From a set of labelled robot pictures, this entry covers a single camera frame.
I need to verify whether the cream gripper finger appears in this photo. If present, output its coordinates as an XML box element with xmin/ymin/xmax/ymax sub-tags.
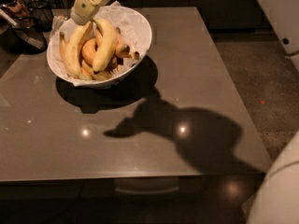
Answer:
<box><xmin>71</xmin><ymin>0</ymin><xmax>98</xmax><ymax>25</ymax></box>

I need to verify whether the large top yellow banana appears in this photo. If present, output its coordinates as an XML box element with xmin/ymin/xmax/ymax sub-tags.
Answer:
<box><xmin>93</xmin><ymin>19</ymin><xmax>118</xmax><ymax>73</ymax></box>

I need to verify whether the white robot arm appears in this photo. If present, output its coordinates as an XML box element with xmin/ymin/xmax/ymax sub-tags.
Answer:
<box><xmin>71</xmin><ymin>0</ymin><xmax>299</xmax><ymax>224</ymax></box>

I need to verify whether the small far-left banana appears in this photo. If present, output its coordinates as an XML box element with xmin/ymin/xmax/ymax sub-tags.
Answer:
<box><xmin>59</xmin><ymin>32</ymin><xmax>67</xmax><ymax>59</ymax></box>

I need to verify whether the long left yellow banana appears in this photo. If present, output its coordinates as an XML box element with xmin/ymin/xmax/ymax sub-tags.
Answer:
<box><xmin>63</xmin><ymin>21</ymin><xmax>93</xmax><ymax>80</ymax></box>

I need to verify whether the white bowl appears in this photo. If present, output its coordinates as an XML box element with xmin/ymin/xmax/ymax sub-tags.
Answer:
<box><xmin>47</xmin><ymin>5</ymin><xmax>152</xmax><ymax>89</ymax></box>

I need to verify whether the banana with dark tip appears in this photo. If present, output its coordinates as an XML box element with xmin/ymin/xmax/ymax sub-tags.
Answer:
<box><xmin>115</xmin><ymin>27</ymin><xmax>130</xmax><ymax>58</ymax></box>

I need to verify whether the bottom small banana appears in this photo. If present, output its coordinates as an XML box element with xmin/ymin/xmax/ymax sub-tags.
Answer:
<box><xmin>81</xmin><ymin>60</ymin><xmax>112</xmax><ymax>81</ymax></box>

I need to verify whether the orange round fruit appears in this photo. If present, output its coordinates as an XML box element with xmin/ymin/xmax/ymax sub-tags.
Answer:
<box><xmin>81</xmin><ymin>38</ymin><xmax>96</xmax><ymax>66</ymax></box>

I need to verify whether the dark kitchen appliance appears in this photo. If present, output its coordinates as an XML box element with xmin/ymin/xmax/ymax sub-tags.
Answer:
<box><xmin>0</xmin><ymin>0</ymin><xmax>48</xmax><ymax>54</ymax></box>

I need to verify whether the dark wire basket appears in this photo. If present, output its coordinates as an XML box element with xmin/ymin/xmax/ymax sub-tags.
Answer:
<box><xmin>27</xmin><ymin>0</ymin><xmax>53</xmax><ymax>32</ymax></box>

